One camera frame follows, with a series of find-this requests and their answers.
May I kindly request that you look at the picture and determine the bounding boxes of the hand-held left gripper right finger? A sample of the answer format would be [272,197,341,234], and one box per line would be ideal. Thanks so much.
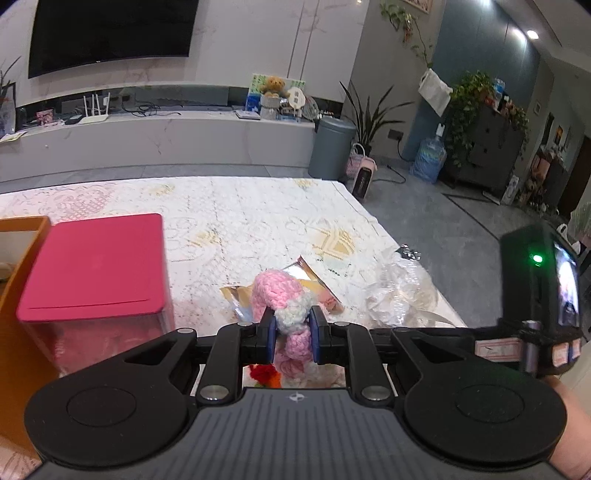
[310,307,490,404]

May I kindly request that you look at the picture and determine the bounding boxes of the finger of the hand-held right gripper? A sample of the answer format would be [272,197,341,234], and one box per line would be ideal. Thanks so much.
[413,327,504,361]

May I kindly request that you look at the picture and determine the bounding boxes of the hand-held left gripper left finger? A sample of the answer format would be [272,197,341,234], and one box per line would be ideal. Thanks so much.
[99,308,279,404]

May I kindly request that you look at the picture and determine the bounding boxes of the pink crochet toy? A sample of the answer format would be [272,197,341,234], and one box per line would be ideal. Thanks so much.
[249,270,320,376]

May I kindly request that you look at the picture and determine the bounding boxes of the orange storage box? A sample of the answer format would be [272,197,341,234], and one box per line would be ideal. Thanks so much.
[0,216,59,464]

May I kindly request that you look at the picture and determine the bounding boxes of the person's right forearm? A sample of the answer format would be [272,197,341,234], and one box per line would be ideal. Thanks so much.
[540,375,591,480]

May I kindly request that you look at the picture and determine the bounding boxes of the red orange knitted flower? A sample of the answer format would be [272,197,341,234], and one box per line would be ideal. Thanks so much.
[248,364,282,389]

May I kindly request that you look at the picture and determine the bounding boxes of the foil snack packet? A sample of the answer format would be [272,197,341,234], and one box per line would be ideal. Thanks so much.
[219,255,345,325]

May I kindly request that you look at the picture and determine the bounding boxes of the clear plastic bag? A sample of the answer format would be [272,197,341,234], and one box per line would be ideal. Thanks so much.
[365,244,455,329]

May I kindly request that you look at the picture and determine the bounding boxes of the dark drawer cabinet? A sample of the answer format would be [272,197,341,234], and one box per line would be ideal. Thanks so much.
[443,104,527,195]

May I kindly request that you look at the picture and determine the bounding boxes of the blue water jug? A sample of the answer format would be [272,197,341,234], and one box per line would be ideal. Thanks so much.
[410,124,448,184]

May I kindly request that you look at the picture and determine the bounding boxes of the pink space heater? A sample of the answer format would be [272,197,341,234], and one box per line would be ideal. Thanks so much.
[352,157,378,202]

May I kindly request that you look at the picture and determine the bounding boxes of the pink woven basket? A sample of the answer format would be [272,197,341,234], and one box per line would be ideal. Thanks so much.
[346,143,368,179]

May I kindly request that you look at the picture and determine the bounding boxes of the dark cabinet with plants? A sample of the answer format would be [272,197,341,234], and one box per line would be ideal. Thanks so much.
[445,70,530,169]

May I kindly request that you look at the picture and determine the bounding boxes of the grey trash bin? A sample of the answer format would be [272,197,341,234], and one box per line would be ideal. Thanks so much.
[308,115,357,181]

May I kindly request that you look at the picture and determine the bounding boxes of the clear box with pink lid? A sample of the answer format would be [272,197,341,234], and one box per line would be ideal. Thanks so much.
[16,213,175,377]

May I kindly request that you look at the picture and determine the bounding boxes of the white hanging bag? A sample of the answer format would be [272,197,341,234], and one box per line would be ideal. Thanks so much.
[418,68,454,116]

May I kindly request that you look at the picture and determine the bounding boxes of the long-leaf potted plant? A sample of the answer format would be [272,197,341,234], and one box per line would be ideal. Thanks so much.
[339,80,414,158]

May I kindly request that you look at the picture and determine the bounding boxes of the white television console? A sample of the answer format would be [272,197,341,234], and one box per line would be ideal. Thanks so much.
[0,83,320,184]

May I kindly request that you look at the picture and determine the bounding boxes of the teddy bear and items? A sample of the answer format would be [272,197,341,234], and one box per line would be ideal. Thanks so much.
[246,73,307,114]

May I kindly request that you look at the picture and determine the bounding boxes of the brown teddy bear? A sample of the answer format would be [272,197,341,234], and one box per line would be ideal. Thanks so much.
[259,76,286,99]

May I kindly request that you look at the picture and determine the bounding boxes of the hanging vine plant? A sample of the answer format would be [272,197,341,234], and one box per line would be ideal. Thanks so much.
[379,0,437,70]

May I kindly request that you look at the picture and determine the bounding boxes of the white router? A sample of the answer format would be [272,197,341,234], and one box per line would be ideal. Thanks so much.
[76,92,112,125]

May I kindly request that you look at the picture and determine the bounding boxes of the black cables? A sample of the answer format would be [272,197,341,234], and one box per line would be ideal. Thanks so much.
[124,102,162,117]

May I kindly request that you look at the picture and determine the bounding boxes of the black wall television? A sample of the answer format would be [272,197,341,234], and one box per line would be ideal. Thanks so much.
[28,0,199,79]

